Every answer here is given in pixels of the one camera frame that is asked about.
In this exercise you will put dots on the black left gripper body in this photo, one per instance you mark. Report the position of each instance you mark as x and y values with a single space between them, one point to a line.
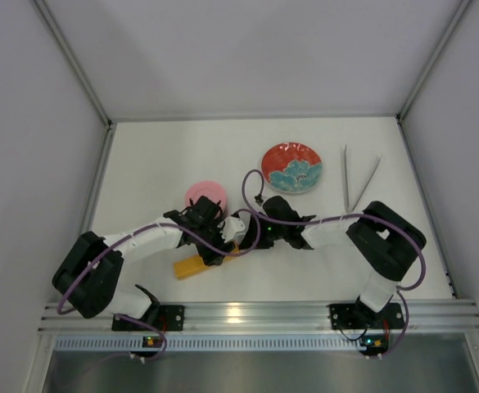
213 246

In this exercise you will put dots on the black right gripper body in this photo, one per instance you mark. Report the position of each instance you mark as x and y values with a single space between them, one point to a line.
252 232

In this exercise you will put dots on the pink lid with black handle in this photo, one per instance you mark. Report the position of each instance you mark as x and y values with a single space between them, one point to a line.
210 189

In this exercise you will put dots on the metal tongs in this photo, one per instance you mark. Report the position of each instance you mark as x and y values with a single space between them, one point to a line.
356 178

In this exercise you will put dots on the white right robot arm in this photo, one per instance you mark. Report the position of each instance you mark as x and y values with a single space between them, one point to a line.
387 241

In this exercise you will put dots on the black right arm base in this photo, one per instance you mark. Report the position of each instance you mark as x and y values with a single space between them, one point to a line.
356 316

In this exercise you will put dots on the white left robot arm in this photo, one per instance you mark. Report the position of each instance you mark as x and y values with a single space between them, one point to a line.
91 277

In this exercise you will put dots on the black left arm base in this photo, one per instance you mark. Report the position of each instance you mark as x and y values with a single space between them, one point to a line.
165 318

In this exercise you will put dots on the red patterned ceramic plate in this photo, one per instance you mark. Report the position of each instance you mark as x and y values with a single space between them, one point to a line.
292 167

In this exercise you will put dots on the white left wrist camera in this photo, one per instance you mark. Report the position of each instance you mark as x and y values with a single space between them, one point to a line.
232 229

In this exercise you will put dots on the aluminium front rail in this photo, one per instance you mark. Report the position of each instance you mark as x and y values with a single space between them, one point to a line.
308 317

